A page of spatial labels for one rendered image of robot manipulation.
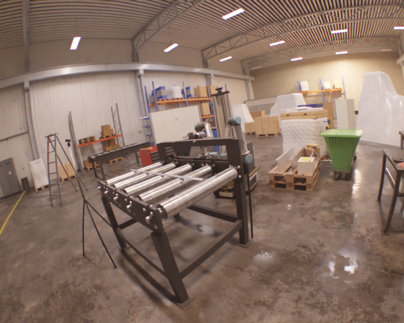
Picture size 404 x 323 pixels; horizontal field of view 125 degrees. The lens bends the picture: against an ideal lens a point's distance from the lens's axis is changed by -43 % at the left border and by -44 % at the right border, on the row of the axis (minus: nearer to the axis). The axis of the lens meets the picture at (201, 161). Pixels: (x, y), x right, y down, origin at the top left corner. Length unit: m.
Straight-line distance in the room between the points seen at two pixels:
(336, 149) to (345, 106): 1.40
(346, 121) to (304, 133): 1.13
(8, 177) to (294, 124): 12.38
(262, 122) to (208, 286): 9.15
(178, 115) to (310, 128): 4.46
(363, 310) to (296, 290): 0.61
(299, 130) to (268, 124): 5.37
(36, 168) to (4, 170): 2.69
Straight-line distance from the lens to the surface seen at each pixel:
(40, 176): 9.45
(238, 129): 2.69
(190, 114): 6.91
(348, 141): 3.45
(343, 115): 4.68
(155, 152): 4.17
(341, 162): 3.64
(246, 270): 1.84
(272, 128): 9.98
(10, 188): 11.46
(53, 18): 11.52
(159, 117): 6.63
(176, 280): 1.47
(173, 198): 1.21
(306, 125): 4.64
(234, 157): 1.70
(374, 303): 1.79
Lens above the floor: 1.37
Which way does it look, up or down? 13 degrees down
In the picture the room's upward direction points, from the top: 10 degrees counter-clockwise
